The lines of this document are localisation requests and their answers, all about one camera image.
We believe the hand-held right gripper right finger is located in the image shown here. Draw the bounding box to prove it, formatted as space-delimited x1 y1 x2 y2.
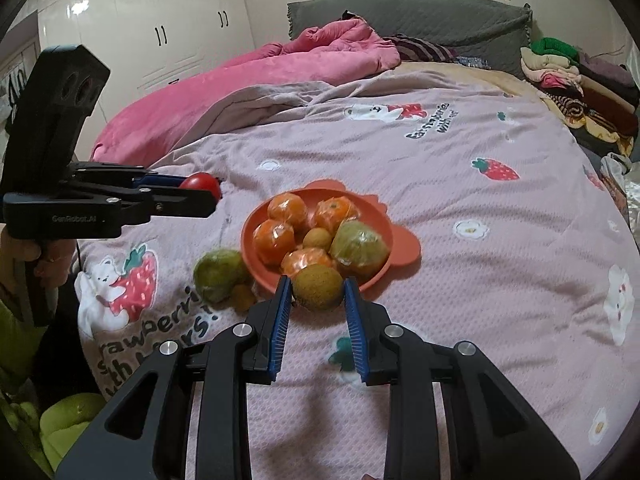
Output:
342 276 581 480

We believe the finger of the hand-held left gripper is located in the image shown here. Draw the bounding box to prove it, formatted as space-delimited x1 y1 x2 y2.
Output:
100 185 222 220
71 161 187 192

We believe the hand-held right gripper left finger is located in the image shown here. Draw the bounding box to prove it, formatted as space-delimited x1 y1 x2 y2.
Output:
55 275 293 480

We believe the red tomato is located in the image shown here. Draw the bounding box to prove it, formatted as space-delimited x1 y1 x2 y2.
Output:
179 172 222 201

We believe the small brown round fruit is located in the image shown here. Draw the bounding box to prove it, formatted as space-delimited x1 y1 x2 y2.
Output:
229 284 258 312
302 227 332 250
291 265 345 311

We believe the small green fruit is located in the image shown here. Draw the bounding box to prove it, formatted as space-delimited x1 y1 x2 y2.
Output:
328 220 390 277

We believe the large plastic-wrapped orange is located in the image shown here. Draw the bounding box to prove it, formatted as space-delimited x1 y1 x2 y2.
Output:
252 219 296 267

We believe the orange plastic plate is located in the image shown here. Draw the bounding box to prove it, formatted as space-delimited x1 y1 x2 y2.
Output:
240 178 421 296

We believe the person's left hand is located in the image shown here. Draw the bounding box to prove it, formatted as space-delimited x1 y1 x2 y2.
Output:
0 230 76 311

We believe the large wrapped green fruit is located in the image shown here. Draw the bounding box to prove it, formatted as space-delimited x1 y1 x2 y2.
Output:
193 250 249 304

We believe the pink blanket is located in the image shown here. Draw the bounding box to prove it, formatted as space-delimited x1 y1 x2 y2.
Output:
90 17 401 168

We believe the pink strawberry printed bed cover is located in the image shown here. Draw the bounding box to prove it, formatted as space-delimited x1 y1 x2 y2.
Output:
75 77 640 480

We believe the white wardrobe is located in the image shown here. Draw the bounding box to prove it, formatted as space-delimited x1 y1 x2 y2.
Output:
0 0 256 126

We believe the lime green garment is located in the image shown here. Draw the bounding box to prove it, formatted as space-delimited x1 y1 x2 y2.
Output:
0 300 106 476

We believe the striped dark cloth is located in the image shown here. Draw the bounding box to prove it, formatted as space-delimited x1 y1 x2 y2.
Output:
382 34 458 63

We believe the beige bed sheet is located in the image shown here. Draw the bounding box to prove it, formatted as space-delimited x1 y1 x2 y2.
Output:
395 62 551 106

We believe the blue patterned cloth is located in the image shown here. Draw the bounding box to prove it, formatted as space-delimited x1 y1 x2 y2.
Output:
452 55 493 70

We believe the cream satin curtain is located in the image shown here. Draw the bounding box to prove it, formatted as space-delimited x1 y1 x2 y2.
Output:
597 152 640 251

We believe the grey padded headboard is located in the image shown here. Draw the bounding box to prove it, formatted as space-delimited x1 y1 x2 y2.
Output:
286 0 532 81

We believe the stack of folded clothes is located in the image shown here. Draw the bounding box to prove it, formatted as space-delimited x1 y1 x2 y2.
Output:
520 37 640 158

